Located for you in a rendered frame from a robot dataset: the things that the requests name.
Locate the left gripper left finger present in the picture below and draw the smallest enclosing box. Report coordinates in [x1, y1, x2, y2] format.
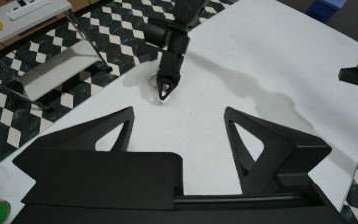
[27, 106, 135, 151]

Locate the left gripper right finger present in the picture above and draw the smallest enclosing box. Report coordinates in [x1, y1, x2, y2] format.
[223, 106, 332, 194]

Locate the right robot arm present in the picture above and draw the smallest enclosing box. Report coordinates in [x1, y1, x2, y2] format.
[137, 0, 211, 72]

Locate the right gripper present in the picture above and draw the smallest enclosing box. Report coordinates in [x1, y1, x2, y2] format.
[157, 53, 185, 100]

